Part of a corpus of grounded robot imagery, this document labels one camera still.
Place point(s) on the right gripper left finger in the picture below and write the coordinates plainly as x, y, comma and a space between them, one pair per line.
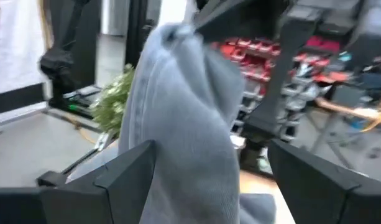
84, 202

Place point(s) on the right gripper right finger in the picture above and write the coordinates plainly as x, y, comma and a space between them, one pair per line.
333, 199

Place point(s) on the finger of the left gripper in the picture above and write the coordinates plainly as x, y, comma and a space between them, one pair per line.
222, 21

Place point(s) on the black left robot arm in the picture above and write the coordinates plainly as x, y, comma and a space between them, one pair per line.
280, 77

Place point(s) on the black shelving with red bins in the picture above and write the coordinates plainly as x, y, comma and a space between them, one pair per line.
255, 59

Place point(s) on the grey parts bin stack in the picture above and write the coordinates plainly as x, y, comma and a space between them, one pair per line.
302, 93

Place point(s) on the wooden workbench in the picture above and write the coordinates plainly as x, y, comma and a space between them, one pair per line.
339, 109

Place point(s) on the artificial plant in black pot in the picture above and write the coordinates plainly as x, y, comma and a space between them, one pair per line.
112, 102

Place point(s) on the black partition panel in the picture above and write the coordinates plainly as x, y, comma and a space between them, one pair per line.
92, 37

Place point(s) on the white fabric screen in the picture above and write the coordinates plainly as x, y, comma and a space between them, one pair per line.
16, 46

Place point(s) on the black aluminium rig frame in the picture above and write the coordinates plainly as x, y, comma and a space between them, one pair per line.
137, 31

